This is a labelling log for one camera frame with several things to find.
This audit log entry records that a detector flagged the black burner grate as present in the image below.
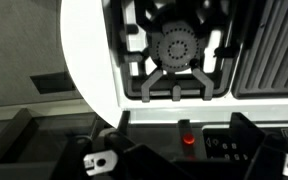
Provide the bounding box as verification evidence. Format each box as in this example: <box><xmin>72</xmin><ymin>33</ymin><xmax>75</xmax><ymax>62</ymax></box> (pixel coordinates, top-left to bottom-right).
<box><xmin>112</xmin><ymin>0</ymin><xmax>239</xmax><ymax>103</ymax></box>

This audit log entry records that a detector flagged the black rectangular floor plate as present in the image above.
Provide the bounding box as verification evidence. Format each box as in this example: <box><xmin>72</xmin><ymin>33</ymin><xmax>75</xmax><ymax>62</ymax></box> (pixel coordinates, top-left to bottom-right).
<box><xmin>29</xmin><ymin>72</ymin><xmax>78</xmax><ymax>95</ymax></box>

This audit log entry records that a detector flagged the grey round burner disc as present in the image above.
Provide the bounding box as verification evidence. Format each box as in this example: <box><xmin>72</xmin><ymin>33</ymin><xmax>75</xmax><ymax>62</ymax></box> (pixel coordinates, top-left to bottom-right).
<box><xmin>148</xmin><ymin>21</ymin><xmax>202</xmax><ymax>74</ymax></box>

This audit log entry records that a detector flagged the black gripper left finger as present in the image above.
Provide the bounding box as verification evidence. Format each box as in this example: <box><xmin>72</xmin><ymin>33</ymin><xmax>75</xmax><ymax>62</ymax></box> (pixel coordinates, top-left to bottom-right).
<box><xmin>83</xmin><ymin>131</ymin><xmax>198</xmax><ymax>180</ymax></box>

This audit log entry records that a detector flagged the grey toy stove body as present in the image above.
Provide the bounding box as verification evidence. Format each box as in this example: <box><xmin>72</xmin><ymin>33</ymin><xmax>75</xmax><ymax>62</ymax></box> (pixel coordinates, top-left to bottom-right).
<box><xmin>101</xmin><ymin>0</ymin><xmax>288</xmax><ymax>180</ymax></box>

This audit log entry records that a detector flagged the dark glass cabinet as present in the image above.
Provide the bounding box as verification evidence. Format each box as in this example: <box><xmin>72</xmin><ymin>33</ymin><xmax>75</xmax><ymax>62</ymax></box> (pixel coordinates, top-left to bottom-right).
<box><xmin>0</xmin><ymin>108</ymin><xmax>118</xmax><ymax>180</ymax></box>

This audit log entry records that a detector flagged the black keypad panel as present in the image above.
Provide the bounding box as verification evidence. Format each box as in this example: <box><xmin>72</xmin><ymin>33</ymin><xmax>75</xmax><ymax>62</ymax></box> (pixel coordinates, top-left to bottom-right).
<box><xmin>202</xmin><ymin>124</ymin><xmax>288</xmax><ymax>164</ymax></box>

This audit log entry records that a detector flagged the orange round button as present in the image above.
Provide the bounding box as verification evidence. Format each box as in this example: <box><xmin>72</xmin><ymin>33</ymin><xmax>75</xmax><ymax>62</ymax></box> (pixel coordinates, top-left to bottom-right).
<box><xmin>182</xmin><ymin>133</ymin><xmax>196</xmax><ymax>146</ymax></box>

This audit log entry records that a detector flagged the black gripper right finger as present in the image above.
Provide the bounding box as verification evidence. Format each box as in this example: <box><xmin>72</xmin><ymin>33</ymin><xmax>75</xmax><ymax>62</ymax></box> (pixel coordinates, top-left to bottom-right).
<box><xmin>230</xmin><ymin>112</ymin><xmax>288</xmax><ymax>180</ymax></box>

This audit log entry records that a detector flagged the black ribbed griddle plate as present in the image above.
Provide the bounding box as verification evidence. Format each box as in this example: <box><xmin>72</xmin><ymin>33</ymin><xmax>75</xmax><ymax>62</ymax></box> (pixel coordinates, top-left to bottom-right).
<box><xmin>232</xmin><ymin>0</ymin><xmax>288</xmax><ymax>100</ymax></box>

